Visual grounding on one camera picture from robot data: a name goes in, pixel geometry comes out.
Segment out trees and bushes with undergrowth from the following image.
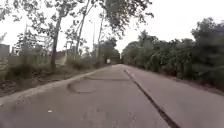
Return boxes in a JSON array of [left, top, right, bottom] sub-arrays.
[[0, 0, 155, 81]]

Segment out grey concrete road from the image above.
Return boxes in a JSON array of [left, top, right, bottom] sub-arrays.
[[0, 63, 224, 128]]

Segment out dirt verge with dry grass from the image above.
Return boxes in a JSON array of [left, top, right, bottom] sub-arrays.
[[0, 65, 109, 98]]

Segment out row of trees and bushes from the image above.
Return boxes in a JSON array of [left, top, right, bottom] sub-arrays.
[[121, 17, 224, 90]]

